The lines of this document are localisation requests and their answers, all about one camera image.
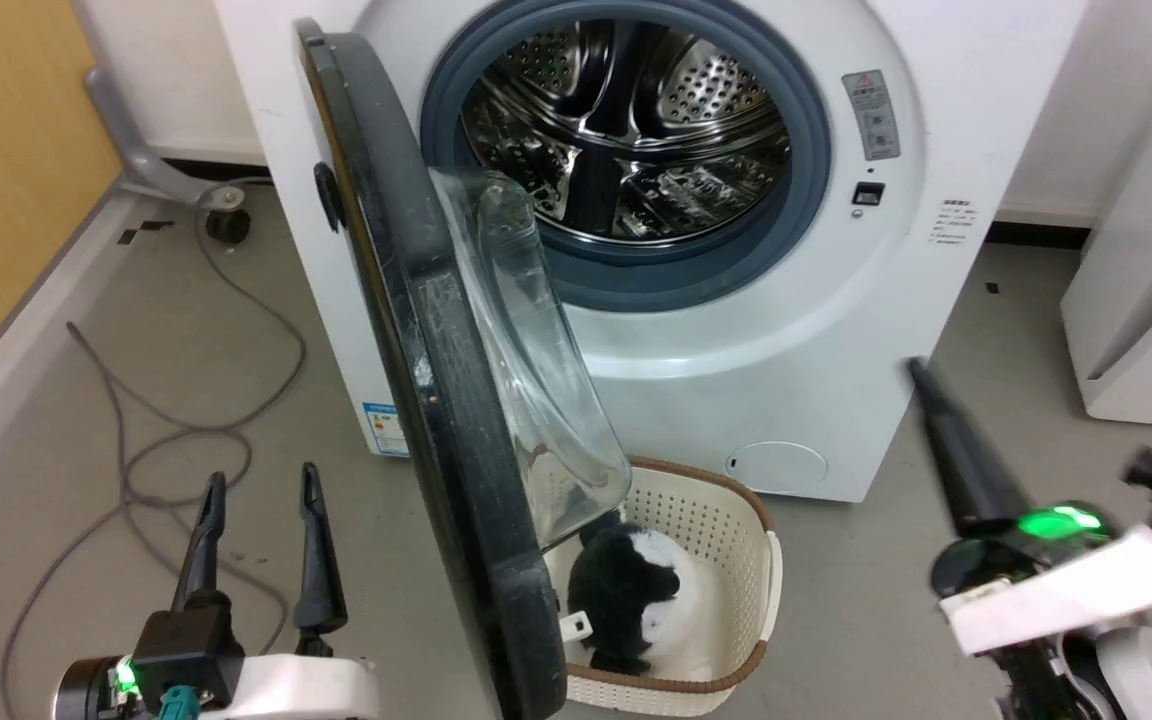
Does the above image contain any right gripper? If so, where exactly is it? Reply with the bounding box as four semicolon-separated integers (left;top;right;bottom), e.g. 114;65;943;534
908;357;1152;657

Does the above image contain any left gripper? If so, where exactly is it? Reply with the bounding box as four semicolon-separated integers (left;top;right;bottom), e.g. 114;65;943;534
56;462;379;720

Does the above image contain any black round glass washer door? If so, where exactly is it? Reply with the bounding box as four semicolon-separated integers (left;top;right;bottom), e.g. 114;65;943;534
294;18;634;720

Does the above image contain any white front-load washing machine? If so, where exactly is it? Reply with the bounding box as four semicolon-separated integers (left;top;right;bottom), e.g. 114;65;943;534
211;0;1092;504

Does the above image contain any grey rubber door gasket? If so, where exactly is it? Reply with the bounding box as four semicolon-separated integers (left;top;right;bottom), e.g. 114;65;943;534
420;0;833;313

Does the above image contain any blue energy label sticker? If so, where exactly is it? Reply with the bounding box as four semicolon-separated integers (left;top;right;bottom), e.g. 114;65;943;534
362;402;409;458

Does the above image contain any round white filter cover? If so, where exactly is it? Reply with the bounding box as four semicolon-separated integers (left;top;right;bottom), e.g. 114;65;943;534
726;441;829;494

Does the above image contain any small printed text label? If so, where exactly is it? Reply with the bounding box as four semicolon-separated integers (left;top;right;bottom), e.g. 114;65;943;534
931;198;980;246

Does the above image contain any cream plastic laundry basket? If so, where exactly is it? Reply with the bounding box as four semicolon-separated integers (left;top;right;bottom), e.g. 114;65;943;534
536;456;784;718

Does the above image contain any black and white plush toy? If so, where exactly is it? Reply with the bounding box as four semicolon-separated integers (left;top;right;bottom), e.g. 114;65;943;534
568;512;727;681

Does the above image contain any grey warning sticker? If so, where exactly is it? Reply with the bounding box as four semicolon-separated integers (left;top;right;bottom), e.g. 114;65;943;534
842;70;902;162

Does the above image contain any perforated steel washer drum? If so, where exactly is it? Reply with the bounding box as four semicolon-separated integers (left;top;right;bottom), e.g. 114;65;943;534
461;20;794;244

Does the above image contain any thin grey floor cable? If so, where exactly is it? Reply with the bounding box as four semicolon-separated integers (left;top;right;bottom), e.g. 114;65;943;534
1;180;307;720

